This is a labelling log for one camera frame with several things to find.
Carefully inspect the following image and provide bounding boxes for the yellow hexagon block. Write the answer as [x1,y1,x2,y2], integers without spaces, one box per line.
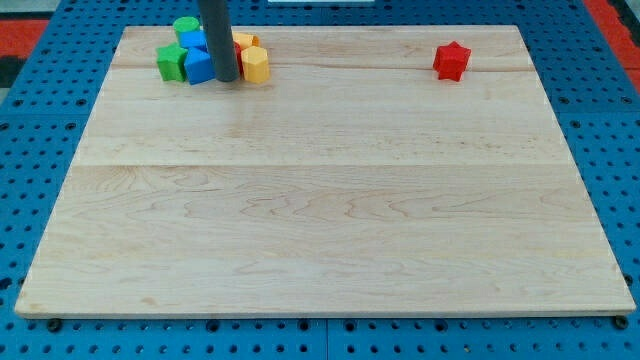
[241,46,270,84]

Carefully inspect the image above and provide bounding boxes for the red star block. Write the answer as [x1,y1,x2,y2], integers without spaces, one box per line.
[433,41,472,82]

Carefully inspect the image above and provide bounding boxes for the green star block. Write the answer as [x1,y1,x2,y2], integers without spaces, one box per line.
[156,42,188,82]

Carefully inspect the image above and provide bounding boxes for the large wooden board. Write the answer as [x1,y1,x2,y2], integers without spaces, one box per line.
[15,25,636,319]

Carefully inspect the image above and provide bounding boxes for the red block behind rod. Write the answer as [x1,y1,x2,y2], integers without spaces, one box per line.
[234,41,244,75]

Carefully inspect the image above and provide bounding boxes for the yellow block rear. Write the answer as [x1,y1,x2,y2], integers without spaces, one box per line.
[232,32,260,50]

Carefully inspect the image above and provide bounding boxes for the blue pentagon block front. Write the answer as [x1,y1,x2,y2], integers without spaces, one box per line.
[184,48,216,85]

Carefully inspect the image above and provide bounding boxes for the blue cube block rear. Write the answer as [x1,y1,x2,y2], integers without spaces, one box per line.
[178,30,207,52]

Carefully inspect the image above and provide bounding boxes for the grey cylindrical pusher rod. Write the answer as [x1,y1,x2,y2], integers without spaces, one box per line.
[197,0,240,82]

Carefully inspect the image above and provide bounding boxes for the green cylinder block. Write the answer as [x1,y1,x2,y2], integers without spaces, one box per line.
[172,16,200,40]

